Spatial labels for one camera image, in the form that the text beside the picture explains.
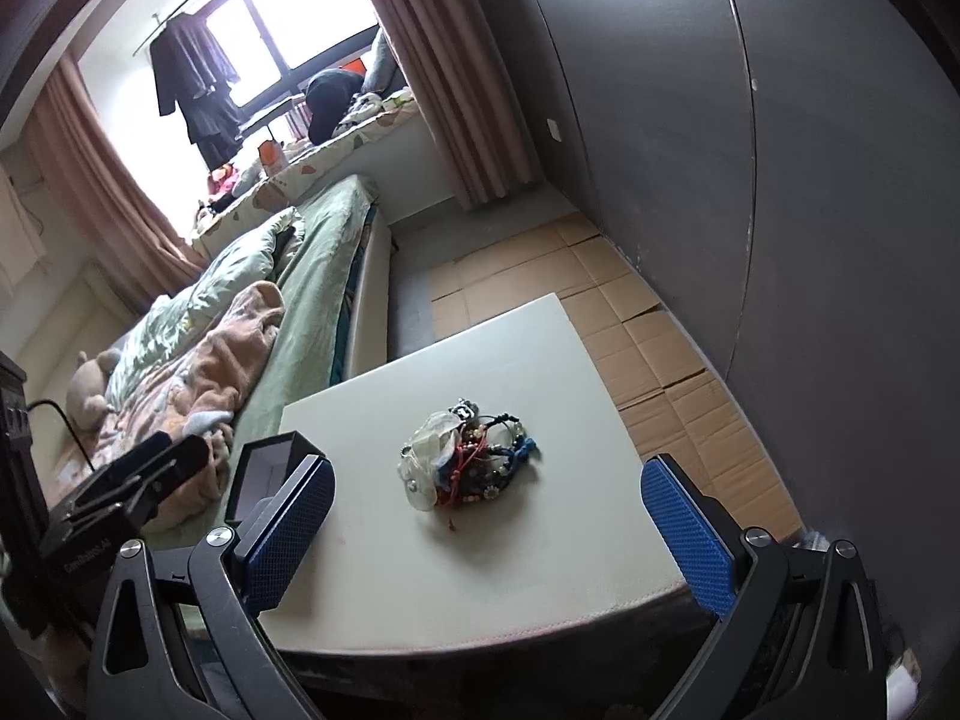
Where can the green bed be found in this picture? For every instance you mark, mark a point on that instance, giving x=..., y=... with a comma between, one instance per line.
x=326, y=303

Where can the dark hanging clothes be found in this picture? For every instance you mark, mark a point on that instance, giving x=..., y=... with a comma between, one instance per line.
x=194, y=75

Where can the pink right curtain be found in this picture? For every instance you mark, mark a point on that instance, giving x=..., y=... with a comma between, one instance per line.
x=451, y=62

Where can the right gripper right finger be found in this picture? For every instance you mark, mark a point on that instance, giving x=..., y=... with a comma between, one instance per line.
x=797, y=632

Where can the window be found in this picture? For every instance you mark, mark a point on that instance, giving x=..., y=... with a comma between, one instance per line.
x=273, y=44

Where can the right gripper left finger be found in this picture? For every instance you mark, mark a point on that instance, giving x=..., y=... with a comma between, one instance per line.
x=179, y=635

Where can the black bag on sill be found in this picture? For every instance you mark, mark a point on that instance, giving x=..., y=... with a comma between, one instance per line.
x=330, y=94

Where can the pink fleece blanket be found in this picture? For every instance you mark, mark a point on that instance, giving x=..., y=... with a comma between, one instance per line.
x=199, y=394

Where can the white square table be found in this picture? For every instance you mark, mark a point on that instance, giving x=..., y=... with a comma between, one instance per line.
x=564, y=542

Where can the flattened cardboard floor sheets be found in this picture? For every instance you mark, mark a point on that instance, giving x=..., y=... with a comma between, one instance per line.
x=669, y=401

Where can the white plastic pouch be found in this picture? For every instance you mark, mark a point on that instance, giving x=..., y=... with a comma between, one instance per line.
x=429, y=449

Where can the light green floral duvet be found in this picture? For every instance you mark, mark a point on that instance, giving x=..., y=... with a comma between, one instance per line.
x=174, y=324

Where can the patterned window seat cushion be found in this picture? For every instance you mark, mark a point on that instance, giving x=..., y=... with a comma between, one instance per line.
x=367, y=131

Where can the white wall socket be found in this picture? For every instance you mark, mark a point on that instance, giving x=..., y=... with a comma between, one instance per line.
x=554, y=130

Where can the pink left curtain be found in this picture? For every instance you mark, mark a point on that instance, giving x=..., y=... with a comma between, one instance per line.
x=137, y=247

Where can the beige plush toy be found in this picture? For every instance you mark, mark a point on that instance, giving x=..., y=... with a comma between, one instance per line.
x=86, y=401

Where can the grey pillow on sill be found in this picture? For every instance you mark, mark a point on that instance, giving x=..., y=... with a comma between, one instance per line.
x=380, y=65

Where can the orange item on sill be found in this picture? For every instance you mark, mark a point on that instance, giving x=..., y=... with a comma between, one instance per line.
x=272, y=158

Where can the black jewelry box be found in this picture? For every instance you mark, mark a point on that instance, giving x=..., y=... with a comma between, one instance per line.
x=263, y=466

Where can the pink curtain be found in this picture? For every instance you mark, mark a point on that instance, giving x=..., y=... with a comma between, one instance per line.
x=451, y=62
x=137, y=247

